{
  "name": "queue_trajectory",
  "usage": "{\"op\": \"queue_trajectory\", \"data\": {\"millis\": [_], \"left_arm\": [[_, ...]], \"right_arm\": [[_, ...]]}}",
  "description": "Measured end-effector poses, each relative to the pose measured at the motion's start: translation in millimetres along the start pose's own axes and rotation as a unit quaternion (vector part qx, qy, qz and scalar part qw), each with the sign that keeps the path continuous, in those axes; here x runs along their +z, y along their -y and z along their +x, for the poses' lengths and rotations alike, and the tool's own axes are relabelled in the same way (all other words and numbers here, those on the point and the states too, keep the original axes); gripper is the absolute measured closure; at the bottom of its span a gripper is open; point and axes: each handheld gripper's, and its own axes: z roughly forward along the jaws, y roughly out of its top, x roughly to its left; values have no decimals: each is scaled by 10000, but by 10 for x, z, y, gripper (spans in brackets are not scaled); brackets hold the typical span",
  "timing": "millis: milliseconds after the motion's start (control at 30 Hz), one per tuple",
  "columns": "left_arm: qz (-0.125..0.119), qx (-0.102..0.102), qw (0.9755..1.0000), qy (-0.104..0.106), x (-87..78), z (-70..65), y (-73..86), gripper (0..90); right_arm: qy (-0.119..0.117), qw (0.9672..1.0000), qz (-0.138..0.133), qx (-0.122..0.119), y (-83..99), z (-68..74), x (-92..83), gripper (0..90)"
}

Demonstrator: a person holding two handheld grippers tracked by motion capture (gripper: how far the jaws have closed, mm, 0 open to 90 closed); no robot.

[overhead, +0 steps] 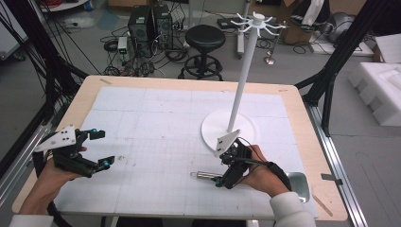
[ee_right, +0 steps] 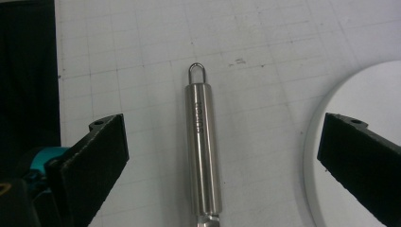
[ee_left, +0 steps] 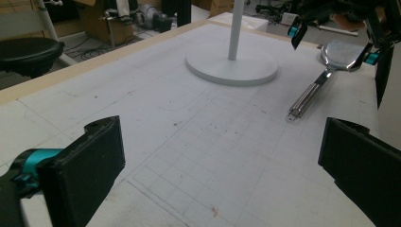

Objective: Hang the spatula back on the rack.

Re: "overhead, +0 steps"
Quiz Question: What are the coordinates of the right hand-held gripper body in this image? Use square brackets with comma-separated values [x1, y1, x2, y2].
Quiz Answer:
[213, 129, 253, 190]

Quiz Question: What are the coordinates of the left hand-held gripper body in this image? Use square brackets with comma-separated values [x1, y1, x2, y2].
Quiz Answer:
[32, 124, 102, 179]

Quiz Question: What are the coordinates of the stainless steel spatula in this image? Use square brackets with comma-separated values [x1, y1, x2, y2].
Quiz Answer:
[189, 170, 311, 204]

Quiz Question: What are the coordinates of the person's right hand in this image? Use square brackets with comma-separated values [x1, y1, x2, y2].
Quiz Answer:
[238, 144, 293, 199]

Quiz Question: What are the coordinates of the person's left hand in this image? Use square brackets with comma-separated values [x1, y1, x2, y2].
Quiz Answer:
[19, 146, 88, 216]

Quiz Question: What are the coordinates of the white utensil rack stand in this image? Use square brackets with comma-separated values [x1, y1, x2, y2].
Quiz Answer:
[200, 11, 287, 153]

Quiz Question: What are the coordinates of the white grid mat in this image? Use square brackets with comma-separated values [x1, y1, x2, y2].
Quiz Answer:
[53, 86, 319, 220]

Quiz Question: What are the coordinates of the small grey electronic box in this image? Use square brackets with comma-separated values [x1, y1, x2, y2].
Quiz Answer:
[116, 36, 129, 55]

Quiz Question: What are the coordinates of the grey tape piece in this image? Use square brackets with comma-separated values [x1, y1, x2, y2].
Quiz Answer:
[320, 172, 344, 186]

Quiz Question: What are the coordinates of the thin metal stand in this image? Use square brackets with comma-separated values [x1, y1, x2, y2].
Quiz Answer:
[263, 21, 287, 66]

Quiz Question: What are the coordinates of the large black computer tower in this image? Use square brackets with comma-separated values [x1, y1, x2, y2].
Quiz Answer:
[127, 5, 155, 44]

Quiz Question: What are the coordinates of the black round stool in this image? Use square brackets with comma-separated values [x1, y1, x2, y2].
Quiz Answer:
[177, 24, 227, 81]

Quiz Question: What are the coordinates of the white cabinet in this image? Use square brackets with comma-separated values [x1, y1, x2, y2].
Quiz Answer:
[0, 5, 30, 61]

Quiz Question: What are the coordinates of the slim black computer tower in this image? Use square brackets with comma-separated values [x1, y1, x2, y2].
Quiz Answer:
[152, 3, 174, 50]

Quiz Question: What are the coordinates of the white round table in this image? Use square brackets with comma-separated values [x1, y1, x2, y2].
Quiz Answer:
[39, 0, 90, 13]

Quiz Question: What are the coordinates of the cardboard box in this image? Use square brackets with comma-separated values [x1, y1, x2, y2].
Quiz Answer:
[279, 0, 317, 45]

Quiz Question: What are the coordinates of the black flat device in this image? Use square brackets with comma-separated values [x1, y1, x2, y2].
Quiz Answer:
[217, 16, 244, 31]

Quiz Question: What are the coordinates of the large white foam packaging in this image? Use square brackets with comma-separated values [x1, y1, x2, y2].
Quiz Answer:
[347, 61, 401, 128]

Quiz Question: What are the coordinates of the black and white cloth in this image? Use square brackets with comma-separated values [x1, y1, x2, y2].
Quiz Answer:
[288, 0, 332, 33]

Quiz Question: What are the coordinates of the grey round appliance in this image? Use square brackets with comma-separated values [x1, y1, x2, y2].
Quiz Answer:
[325, 11, 356, 44]

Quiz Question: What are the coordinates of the white foam block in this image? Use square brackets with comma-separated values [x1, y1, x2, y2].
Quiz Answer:
[375, 33, 401, 64]

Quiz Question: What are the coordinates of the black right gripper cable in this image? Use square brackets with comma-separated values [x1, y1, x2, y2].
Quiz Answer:
[235, 136, 293, 193]

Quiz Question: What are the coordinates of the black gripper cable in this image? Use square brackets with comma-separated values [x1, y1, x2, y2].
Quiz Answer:
[235, 136, 293, 193]
[45, 201, 74, 227]

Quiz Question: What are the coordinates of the aluminium rail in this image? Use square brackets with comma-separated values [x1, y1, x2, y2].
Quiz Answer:
[0, 122, 53, 206]
[304, 101, 369, 227]

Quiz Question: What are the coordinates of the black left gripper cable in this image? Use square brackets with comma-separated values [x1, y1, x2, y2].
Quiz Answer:
[45, 201, 74, 227]

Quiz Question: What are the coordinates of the tangle of black cables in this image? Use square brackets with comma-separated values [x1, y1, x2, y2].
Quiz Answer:
[99, 26, 191, 79]

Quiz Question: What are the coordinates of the white upright post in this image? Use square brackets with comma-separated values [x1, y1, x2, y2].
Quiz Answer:
[235, 0, 253, 60]

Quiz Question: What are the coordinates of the black frame post with cables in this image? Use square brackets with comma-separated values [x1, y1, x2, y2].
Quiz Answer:
[2, 0, 90, 106]

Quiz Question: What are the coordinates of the black metal frame strut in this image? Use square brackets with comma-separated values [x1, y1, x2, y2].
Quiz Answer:
[294, 0, 393, 137]

